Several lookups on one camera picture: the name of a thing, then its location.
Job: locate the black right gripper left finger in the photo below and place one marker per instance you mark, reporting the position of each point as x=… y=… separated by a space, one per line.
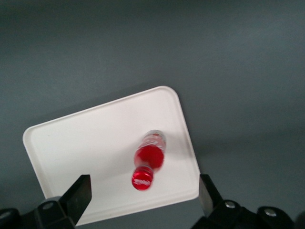
x=77 y=198

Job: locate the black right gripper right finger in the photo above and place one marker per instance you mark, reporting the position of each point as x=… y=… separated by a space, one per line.
x=209 y=198

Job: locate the red coke bottle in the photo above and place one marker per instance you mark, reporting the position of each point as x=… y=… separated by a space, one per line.
x=149 y=157

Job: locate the pale pink plastic tray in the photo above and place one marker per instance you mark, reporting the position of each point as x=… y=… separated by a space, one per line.
x=100 y=143

